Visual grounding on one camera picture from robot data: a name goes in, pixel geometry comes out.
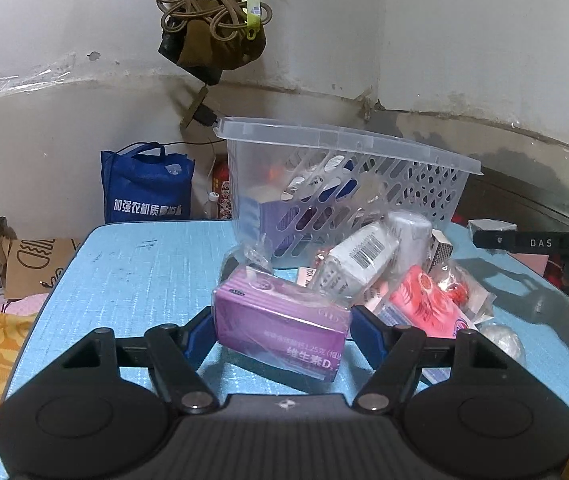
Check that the small grey box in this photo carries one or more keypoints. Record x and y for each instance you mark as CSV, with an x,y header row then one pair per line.
x,y
492,226

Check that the white roll in bag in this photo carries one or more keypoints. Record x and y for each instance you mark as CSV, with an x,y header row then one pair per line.
x,y
412,242

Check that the clear plastic basket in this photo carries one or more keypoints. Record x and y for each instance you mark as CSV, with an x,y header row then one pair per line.
x,y
364,175

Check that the silver item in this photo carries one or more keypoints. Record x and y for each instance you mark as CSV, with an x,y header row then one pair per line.
x,y
309,180

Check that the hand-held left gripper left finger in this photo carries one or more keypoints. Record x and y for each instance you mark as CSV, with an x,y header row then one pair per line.
x,y
199,335

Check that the pink patterned packet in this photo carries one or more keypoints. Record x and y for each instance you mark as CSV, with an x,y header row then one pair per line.
x,y
424,305

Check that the pink pillow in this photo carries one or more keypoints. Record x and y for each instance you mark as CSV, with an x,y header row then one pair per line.
x,y
532,262

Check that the red packet behind basket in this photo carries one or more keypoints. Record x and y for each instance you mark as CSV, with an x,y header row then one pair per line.
x,y
220,187

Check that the blue tote bag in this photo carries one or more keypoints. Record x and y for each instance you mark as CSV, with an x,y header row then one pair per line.
x,y
147,190

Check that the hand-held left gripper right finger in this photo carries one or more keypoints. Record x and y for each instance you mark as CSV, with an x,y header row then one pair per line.
x,y
367,335

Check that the mesh patterned box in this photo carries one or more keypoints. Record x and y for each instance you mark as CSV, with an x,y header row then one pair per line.
x,y
442,250

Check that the clear plastic bottle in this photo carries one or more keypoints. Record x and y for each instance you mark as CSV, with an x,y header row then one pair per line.
x,y
210,207

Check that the white box with barcode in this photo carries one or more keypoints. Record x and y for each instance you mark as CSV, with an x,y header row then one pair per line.
x,y
359,255

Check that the brown hanging bag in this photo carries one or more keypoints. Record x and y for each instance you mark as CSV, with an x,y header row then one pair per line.
x,y
209,45

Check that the white ball in bag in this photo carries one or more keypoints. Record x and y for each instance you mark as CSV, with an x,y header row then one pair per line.
x,y
503,341

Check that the red ball in clear bag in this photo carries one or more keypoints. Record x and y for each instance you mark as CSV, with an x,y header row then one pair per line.
x,y
464,290

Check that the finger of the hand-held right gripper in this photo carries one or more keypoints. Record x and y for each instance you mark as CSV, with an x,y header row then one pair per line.
x,y
519,242

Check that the brown paper bag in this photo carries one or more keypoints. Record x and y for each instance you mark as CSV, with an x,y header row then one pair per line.
x,y
39,260

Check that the small purple box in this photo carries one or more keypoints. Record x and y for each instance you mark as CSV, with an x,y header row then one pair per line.
x,y
284,225

